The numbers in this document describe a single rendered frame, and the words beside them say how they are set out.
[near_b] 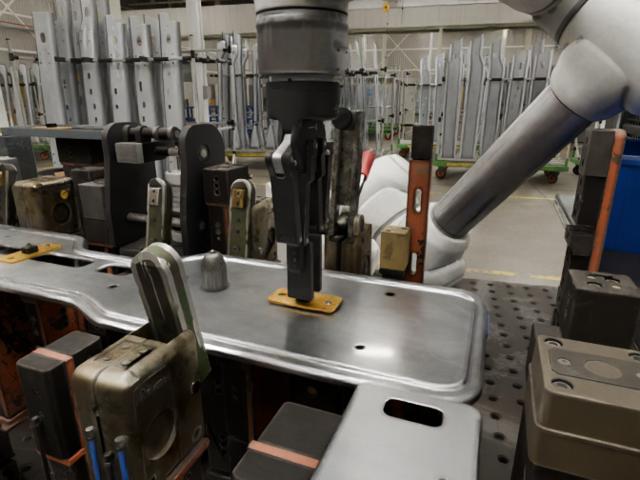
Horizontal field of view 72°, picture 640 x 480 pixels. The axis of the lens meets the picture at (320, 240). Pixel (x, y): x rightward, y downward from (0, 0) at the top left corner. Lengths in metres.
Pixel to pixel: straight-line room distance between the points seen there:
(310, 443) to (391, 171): 0.87
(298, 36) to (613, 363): 0.36
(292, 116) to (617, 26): 0.55
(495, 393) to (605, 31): 0.63
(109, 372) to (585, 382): 0.32
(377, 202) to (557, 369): 0.86
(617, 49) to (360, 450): 0.69
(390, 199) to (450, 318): 0.66
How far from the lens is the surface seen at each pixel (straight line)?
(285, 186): 0.43
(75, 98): 5.64
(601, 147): 0.59
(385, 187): 1.15
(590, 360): 0.37
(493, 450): 0.82
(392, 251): 0.59
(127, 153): 0.84
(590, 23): 0.85
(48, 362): 0.51
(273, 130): 8.44
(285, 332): 0.47
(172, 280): 0.37
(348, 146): 0.62
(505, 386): 0.97
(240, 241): 0.71
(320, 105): 0.44
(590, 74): 0.85
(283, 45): 0.44
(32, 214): 1.00
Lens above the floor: 1.23
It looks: 18 degrees down
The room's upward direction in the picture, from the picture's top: straight up
